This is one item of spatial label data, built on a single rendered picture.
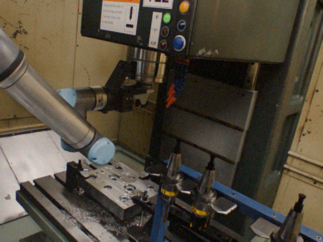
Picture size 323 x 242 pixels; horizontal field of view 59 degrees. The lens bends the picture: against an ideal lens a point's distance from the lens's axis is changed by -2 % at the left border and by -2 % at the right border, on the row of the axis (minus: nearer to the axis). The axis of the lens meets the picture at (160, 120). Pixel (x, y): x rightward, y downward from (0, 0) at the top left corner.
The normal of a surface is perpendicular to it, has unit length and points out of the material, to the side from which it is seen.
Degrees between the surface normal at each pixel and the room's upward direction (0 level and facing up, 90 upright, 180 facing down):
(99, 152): 90
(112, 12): 90
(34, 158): 24
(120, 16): 90
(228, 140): 90
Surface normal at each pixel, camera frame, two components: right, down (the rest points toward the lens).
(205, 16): 0.73, 0.30
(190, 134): -0.66, 0.14
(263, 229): 0.15, -0.94
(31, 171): 0.42, -0.74
